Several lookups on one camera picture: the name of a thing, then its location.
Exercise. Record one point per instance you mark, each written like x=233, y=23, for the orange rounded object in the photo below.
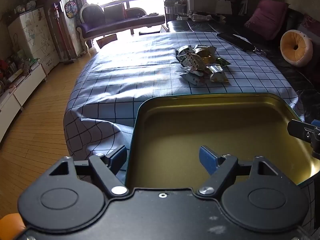
x=11, y=223

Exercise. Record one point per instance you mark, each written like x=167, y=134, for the black leather sofa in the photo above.
x=195, y=26

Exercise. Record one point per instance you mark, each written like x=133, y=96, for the black footstool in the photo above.
x=149, y=32

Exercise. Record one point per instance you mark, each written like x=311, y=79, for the magenta cushion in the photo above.
x=266, y=18

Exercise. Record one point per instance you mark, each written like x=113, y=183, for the cartoon print cabinet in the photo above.
x=35, y=37

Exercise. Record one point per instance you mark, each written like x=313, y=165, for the purple chaise lounge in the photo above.
x=112, y=24

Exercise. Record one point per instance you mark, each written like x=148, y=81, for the purple patterned cushion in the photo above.
x=311, y=25

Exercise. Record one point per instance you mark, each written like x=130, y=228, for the white paper bag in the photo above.
x=223, y=7

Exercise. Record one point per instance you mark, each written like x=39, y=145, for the red stick vacuum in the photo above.
x=62, y=37

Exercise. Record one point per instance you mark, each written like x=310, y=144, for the pile of snack packets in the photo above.
x=197, y=62

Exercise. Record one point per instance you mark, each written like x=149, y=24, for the black long wallet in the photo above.
x=235, y=40

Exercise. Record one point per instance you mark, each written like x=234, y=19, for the leaning books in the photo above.
x=243, y=6

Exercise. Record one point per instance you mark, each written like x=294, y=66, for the grey square cushion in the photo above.
x=113, y=12

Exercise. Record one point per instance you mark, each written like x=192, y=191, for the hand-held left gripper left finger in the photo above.
x=121, y=156

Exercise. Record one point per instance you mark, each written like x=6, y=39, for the toys on cabinet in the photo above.
x=30, y=3

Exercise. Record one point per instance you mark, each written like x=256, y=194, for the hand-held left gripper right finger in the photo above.
x=207, y=158

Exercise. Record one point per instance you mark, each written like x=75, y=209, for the papers on sofa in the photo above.
x=202, y=16

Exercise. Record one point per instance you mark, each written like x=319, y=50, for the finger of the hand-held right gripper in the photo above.
x=316, y=122
x=297, y=130

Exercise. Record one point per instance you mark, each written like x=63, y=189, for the gold metal tin tray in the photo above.
x=200, y=125

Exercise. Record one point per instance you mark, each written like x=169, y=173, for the cluttered shelf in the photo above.
x=175, y=3

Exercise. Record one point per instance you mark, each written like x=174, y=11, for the tree print paper bag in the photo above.
x=107, y=40

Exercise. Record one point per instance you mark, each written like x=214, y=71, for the clutter on low cabinet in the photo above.
x=15, y=67

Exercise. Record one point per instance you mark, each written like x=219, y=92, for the round yellow plush cushion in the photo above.
x=295, y=47

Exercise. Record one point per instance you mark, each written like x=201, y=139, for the blue checkered tablecloth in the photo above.
x=137, y=75

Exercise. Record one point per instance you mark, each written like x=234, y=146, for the white low cabinet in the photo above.
x=27, y=85

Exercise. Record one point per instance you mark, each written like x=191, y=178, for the round colourful wall decoration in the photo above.
x=69, y=9

